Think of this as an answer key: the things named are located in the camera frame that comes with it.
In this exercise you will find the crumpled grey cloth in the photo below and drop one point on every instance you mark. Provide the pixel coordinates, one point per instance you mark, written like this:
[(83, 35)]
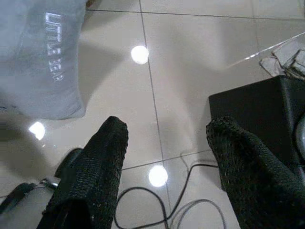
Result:
[(286, 63)]

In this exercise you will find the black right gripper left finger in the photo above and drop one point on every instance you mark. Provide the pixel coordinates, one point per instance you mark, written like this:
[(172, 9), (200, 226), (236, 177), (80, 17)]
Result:
[(95, 179)]

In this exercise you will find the silver right robot leg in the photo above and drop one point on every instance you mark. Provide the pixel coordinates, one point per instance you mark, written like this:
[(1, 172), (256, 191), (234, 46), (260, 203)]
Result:
[(69, 159)]

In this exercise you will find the black box ottoman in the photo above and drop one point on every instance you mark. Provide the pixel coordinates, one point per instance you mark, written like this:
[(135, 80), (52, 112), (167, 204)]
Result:
[(257, 102)]

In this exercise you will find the grey pillow with white lettering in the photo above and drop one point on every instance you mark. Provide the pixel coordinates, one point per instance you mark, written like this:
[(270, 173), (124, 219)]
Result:
[(35, 71)]

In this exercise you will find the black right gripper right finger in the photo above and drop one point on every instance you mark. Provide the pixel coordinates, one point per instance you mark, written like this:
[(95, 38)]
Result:
[(257, 190)]

